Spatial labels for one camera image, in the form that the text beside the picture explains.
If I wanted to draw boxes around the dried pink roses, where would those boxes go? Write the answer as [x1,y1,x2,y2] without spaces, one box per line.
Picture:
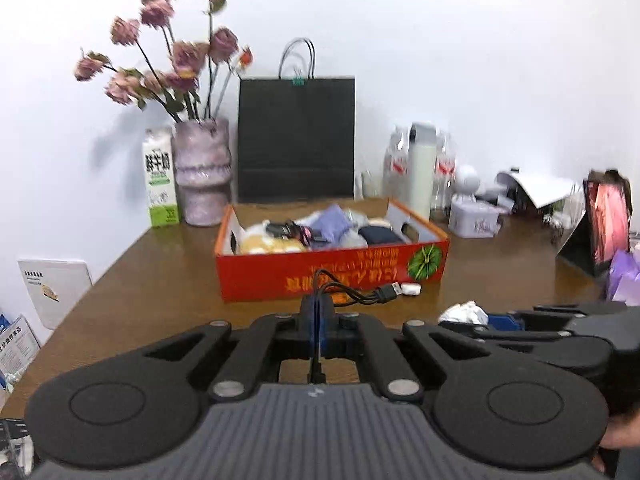
[75,0,253,123]

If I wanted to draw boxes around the white and yellow plush toy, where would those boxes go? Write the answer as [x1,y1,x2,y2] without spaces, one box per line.
[239,221,307,256]

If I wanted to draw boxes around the tangled black cables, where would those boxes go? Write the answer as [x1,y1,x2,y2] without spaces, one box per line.
[542,207,573,243]

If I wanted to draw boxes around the white tin box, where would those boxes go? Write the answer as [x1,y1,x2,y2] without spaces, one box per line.
[447,194,501,238]

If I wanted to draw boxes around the small white device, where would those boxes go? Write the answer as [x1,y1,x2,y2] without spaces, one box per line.
[487,182,516,213]

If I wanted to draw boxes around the black paper bag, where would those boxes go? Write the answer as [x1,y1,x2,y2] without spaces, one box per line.
[236,37,357,204]

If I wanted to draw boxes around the person's right hand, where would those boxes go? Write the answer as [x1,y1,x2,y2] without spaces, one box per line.
[598,404,640,453]

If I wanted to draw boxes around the red cardboard box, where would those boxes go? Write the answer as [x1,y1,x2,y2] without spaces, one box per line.
[214,197,451,303]

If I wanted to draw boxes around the clear glass cup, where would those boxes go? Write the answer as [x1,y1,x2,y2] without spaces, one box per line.
[361,170,383,198]

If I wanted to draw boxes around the white booklet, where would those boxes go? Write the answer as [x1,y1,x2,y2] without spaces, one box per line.
[17,258,93,331]

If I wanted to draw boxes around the cable with pink tie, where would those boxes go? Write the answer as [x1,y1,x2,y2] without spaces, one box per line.
[266,219,331,248]

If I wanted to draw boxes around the blue and white packet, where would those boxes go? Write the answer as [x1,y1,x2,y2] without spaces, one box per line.
[0,307,41,396]

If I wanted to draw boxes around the wooden desktop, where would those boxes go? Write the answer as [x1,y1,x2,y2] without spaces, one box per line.
[0,195,640,480]

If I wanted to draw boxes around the white thermos bottle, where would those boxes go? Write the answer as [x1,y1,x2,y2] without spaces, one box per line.
[407,121,437,221]

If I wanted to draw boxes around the white folded card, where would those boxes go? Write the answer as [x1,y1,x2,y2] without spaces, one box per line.
[496,170,586,209]

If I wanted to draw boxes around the purple ceramic vase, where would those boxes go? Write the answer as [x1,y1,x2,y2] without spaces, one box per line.
[172,117,233,227]

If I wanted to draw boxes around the purple plastic bag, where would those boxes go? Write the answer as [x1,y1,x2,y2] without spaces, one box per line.
[607,250,640,306]

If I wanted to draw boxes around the purple knitted pouch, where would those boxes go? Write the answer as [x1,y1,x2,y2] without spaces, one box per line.
[311,203,353,246]

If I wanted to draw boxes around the white round camera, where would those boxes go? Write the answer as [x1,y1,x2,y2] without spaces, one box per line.
[452,164,482,198]

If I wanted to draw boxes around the dark blue pouch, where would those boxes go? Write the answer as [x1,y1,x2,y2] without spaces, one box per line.
[358,225,407,247]

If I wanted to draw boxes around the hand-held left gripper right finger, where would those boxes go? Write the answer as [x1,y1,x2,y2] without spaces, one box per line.
[317,300,491,402]

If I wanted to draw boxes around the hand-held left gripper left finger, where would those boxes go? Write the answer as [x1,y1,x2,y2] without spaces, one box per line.
[142,297,317,402]

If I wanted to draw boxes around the black tablet with red screen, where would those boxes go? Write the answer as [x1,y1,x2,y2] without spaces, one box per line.
[556,170,633,278]

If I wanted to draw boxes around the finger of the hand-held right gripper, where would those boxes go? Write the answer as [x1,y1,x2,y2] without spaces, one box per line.
[487,302,628,332]
[440,323,614,376]

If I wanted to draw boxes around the white tissue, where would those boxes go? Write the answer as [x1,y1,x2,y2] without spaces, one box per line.
[439,301,490,325]

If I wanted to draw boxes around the black usb cable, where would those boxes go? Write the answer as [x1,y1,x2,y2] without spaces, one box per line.
[309,269,404,386]

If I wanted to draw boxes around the green and white milk carton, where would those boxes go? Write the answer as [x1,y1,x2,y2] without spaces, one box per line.
[142,127,181,228]

